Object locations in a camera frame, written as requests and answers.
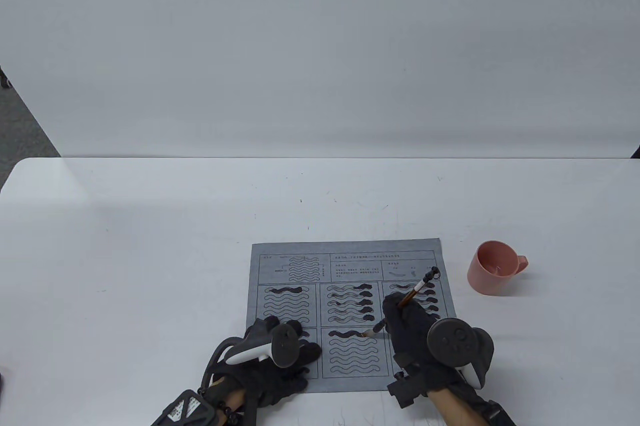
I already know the dark bead bracelet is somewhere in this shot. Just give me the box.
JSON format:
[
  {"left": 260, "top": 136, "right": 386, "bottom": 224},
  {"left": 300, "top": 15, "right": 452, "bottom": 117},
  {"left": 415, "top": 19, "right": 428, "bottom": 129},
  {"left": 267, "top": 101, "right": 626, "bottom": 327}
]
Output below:
[{"left": 197, "top": 386, "right": 237, "bottom": 422}]

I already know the white backdrop board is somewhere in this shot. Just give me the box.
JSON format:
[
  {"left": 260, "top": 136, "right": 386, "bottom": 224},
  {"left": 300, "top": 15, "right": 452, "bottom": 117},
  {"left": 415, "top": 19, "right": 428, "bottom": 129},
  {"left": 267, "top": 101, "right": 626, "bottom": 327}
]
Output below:
[{"left": 0, "top": 0, "right": 640, "bottom": 159}]

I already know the person's right forearm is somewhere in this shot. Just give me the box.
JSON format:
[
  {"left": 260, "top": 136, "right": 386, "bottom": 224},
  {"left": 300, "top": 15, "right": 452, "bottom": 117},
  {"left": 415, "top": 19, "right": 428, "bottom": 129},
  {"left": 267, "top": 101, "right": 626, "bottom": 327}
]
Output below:
[{"left": 429, "top": 386, "right": 488, "bottom": 426}]

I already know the person's left hand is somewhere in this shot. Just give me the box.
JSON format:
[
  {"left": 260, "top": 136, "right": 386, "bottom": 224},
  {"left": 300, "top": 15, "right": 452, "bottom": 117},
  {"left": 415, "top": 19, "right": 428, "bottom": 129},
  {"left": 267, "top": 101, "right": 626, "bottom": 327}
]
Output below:
[{"left": 220, "top": 316, "right": 322, "bottom": 407}]

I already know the grey and white controller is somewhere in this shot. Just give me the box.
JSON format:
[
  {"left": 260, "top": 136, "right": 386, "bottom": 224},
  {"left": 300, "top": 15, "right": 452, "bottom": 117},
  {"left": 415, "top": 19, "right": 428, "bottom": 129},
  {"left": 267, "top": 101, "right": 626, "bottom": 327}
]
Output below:
[
  {"left": 426, "top": 319, "right": 495, "bottom": 391},
  {"left": 225, "top": 322, "right": 302, "bottom": 368}
]

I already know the grey water writing practice cloth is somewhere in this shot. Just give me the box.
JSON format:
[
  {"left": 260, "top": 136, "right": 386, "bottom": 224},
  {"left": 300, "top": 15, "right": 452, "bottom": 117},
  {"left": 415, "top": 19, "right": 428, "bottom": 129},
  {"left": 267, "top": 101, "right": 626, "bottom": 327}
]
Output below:
[{"left": 245, "top": 238, "right": 473, "bottom": 394}]

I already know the person's right hand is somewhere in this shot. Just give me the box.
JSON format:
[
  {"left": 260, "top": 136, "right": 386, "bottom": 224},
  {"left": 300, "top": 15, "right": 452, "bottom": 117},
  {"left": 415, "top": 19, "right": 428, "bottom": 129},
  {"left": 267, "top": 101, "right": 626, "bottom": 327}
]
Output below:
[{"left": 382, "top": 294, "right": 461, "bottom": 392}]

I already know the pink cup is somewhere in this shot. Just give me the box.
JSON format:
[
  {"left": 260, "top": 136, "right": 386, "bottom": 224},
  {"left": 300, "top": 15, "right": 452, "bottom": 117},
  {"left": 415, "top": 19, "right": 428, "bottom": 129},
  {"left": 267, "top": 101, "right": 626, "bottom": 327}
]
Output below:
[{"left": 467, "top": 240, "right": 529, "bottom": 296}]

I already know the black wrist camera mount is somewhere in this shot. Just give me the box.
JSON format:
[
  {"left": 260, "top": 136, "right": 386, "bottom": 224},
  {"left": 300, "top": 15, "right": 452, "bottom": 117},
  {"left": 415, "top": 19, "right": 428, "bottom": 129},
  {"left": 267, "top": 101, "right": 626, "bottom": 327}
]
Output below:
[
  {"left": 150, "top": 389, "right": 226, "bottom": 426},
  {"left": 387, "top": 371, "right": 431, "bottom": 409}
]

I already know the person's left forearm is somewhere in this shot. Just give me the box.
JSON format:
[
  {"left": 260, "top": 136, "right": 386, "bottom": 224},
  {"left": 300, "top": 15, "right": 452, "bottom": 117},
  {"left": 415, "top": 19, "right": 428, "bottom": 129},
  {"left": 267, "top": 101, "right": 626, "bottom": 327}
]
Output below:
[{"left": 212, "top": 379, "right": 247, "bottom": 412}]

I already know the brown Chinese brush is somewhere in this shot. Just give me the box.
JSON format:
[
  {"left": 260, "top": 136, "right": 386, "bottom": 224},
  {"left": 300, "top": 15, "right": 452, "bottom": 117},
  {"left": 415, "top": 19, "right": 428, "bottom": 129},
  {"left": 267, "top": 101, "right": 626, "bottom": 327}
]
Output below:
[{"left": 360, "top": 266, "right": 441, "bottom": 339}]

